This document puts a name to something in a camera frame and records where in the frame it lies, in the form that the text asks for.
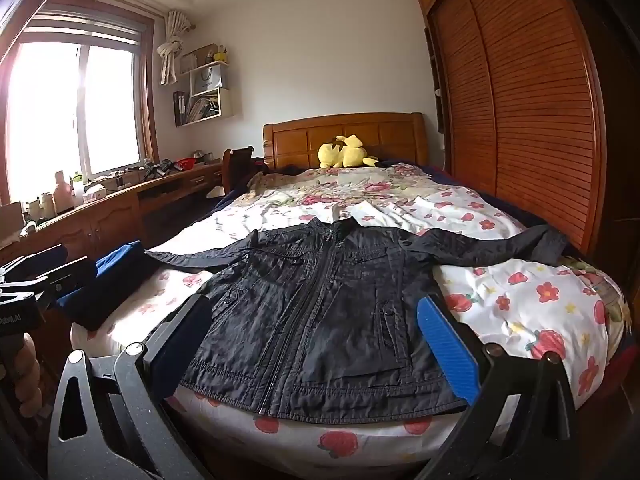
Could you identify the wooden chair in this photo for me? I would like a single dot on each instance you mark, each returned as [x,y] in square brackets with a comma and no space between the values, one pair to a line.
[236,166]

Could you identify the wooden louvered wardrobe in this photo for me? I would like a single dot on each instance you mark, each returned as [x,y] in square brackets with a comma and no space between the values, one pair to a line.
[520,109]

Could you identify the red bowl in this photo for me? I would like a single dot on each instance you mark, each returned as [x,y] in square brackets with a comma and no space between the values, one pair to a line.
[187,163]

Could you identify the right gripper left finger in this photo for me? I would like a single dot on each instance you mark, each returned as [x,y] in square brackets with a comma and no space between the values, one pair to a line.
[110,417]

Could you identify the wooden desk cabinet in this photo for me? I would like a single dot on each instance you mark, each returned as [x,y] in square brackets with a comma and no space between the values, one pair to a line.
[150,212]

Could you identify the person's left hand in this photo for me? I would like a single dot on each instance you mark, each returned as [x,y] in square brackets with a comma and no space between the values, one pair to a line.
[25,375]

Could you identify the tied white curtain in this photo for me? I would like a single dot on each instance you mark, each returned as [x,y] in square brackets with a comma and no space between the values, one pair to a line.
[177,24]

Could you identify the window with wooden frame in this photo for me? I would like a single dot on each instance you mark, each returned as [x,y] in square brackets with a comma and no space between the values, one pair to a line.
[76,96]

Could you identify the black jacket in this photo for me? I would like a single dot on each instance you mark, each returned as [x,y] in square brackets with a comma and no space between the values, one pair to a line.
[317,322]

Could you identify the yellow plush toy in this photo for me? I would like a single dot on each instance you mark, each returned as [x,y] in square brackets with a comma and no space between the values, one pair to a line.
[345,152]

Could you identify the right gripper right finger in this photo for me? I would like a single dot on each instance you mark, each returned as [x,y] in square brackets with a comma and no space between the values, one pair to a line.
[520,419]

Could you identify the floral bed sheet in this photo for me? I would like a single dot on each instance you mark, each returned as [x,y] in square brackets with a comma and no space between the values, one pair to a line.
[572,309]

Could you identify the white wall shelf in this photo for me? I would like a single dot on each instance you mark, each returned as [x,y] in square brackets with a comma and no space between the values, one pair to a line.
[204,93]

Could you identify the pink bottle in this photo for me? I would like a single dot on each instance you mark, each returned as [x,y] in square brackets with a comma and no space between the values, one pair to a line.
[63,194]

